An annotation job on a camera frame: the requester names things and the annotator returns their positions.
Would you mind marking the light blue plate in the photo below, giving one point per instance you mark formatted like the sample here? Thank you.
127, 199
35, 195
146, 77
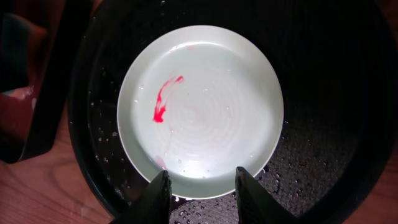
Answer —
199, 102

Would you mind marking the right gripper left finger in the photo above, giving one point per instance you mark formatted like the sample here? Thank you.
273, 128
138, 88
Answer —
153, 206

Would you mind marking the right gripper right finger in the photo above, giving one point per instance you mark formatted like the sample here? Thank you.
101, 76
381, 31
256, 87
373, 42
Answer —
255, 204

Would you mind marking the rectangular black brown tray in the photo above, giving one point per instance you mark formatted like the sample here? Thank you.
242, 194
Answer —
39, 41

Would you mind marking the round black tray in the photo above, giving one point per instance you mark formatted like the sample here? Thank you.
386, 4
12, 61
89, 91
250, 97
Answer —
337, 66

